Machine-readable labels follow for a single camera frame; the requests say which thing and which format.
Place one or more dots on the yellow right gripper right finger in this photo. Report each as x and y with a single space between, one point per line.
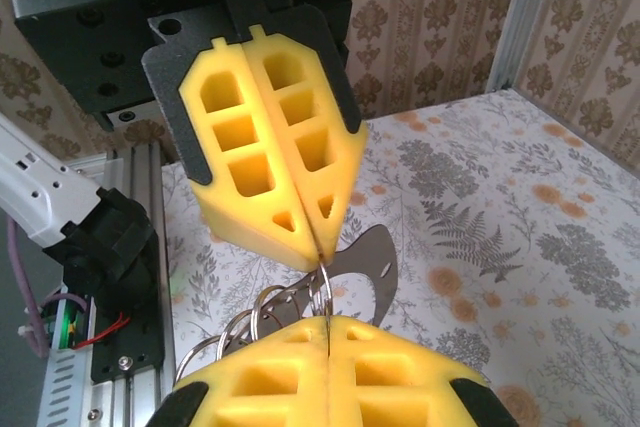
400 362

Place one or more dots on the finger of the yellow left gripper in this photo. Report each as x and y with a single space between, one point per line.
320 187
220 207

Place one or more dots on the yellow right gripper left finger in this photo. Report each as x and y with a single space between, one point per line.
300 362

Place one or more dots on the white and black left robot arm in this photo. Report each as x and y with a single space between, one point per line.
40 187

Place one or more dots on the small black electronics box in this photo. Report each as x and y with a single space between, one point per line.
65 327

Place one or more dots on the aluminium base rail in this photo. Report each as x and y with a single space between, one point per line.
145 172

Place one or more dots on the aluminium frame post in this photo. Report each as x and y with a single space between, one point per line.
520 22

